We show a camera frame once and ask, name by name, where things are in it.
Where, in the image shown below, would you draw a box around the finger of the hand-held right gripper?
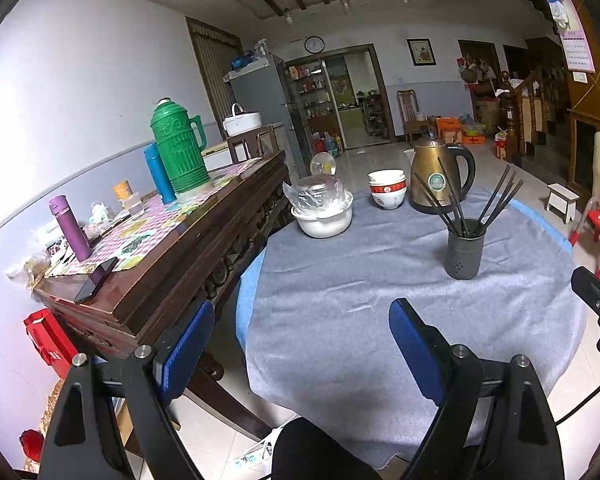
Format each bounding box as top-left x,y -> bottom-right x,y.
571,266 -> 600,320

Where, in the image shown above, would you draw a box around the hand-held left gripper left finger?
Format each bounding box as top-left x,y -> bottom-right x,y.
39,299 -> 217,480

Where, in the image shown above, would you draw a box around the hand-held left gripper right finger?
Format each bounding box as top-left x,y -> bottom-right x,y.
388,298 -> 566,480

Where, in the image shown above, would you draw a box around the dark grey utensil holder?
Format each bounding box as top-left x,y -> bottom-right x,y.
445,217 -> 487,281

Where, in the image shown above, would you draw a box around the bundle of black chopsticks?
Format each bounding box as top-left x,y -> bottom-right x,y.
412,156 -> 524,237

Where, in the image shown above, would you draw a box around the dark wooden sideboard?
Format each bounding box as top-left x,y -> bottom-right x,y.
32,152 -> 293,441

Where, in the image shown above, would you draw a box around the blue table cover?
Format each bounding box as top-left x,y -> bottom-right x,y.
235,197 -> 576,361

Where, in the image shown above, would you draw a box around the round table with grey cloth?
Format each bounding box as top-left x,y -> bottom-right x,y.
245,187 -> 588,471

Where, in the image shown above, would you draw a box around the small white stool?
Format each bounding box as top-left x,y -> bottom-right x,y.
546,183 -> 579,224

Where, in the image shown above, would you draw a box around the black smartphone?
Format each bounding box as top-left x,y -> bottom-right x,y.
74,256 -> 119,305

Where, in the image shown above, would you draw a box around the wooden glass cabinet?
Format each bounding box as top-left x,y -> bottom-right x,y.
567,110 -> 600,201

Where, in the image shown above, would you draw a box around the white paper box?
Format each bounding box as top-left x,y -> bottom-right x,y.
230,440 -> 281,471

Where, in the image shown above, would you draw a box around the checkered table cover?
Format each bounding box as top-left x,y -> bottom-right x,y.
45,157 -> 263,278

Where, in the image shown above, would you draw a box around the person's black pants leg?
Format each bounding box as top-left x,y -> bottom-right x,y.
271,417 -> 381,480

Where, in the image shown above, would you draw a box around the red box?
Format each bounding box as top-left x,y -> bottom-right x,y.
23,308 -> 78,380

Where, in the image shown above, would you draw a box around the clear glass cup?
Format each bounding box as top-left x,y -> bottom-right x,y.
122,192 -> 146,217

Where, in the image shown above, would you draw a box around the white bowl red pattern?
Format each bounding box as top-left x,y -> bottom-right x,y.
368,170 -> 407,190
369,185 -> 408,211

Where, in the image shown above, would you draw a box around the white enamel pot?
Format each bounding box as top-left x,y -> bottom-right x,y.
291,192 -> 354,239

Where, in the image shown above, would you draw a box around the purple insulated bottle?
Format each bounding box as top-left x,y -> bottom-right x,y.
49,195 -> 92,263

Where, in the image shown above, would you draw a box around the red white carton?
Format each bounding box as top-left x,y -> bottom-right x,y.
494,130 -> 512,162

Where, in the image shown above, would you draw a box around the blue insulated bottle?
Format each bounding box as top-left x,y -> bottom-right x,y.
144,142 -> 177,206

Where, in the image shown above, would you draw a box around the crumpled plastic bag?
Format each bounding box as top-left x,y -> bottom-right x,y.
5,252 -> 51,291

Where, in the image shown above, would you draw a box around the small red object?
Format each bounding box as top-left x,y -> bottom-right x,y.
20,429 -> 46,463

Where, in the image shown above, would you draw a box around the gold electric kettle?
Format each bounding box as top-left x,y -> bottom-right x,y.
409,130 -> 477,215

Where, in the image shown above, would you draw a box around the wooden staircase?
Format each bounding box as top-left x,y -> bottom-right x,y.
497,37 -> 571,161

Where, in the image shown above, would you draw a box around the green thermos flask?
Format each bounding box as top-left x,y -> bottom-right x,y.
150,100 -> 212,195

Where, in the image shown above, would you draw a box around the colourful plastic basins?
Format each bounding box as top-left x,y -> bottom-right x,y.
462,114 -> 486,145

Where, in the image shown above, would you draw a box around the small white fan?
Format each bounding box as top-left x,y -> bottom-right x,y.
310,152 -> 338,177

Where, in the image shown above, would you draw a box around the dark wooden chair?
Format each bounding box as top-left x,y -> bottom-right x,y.
227,125 -> 281,163

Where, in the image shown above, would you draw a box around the orange cardboard boxes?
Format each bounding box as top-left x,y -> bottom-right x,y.
436,117 -> 465,145

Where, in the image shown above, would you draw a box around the brown wooden chair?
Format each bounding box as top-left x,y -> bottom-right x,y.
396,89 -> 426,143

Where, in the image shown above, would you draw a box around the grey refrigerator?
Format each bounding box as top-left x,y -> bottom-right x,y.
228,55 -> 308,181

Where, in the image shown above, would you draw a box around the shelf with bottles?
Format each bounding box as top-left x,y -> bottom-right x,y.
286,60 -> 341,148

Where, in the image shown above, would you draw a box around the brown slatted door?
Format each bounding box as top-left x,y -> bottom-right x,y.
186,16 -> 244,126

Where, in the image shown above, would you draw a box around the blue bag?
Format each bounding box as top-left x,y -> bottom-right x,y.
230,50 -> 261,71

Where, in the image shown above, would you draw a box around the black cable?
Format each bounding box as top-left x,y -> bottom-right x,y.
555,367 -> 600,426

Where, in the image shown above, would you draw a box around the white bucket with handle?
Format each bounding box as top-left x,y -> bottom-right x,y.
223,103 -> 263,137

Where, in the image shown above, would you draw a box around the pink wall calendar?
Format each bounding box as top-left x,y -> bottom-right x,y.
547,0 -> 596,73

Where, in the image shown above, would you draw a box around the framed wall picture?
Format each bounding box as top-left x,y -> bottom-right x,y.
407,38 -> 437,67

